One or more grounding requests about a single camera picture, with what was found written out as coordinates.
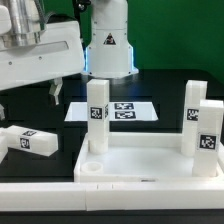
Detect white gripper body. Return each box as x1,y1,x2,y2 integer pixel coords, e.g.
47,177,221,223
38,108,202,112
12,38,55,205
0,21,85,91

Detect white desk top tray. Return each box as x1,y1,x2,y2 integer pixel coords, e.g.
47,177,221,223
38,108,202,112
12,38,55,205
73,132,224,183

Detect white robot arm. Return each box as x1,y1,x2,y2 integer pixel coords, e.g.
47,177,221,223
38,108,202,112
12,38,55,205
0,0,138,98

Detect white left obstacle bar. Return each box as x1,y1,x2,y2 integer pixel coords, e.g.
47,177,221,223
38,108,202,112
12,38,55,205
0,136,8,163

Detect white obstacle bar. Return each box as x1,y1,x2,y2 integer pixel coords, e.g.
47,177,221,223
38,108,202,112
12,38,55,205
0,181,224,211
0,136,8,163

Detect white sheet with tags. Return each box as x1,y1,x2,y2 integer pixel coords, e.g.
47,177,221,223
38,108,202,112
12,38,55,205
65,102,158,122

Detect white front obstacle bar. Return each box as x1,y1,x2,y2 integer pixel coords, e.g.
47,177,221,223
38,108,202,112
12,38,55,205
0,181,224,211

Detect black cables at base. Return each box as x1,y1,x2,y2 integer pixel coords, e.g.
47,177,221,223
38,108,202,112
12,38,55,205
71,0,92,48

